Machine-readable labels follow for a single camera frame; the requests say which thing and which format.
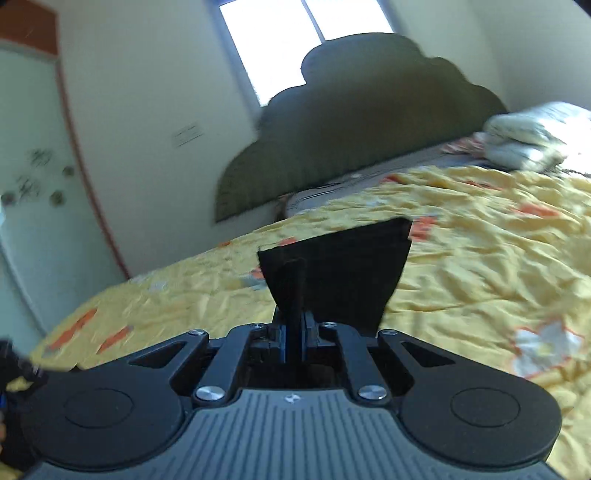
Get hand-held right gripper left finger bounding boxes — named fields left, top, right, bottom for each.
left=126, top=322, right=297, bottom=408

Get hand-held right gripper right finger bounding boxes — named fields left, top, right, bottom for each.
left=297, top=321, right=459, bottom=403

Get black pants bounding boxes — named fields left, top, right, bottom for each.
left=257, top=217, right=413, bottom=337

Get yellow flower-print bed sheet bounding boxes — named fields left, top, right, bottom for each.
left=9, top=138, right=591, bottom=480

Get white flower-print wardrobe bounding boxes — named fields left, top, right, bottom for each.
left=0, top=0, right=132, bottom=344

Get green padded headboard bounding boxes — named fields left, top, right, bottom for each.
left=213, top=33, right=509, bottom=224

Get window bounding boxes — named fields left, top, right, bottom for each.
left=216, top=0, right=399, bottom=108

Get white pillows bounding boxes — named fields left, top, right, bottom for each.
left=482, top=102, right=591, bottom=172

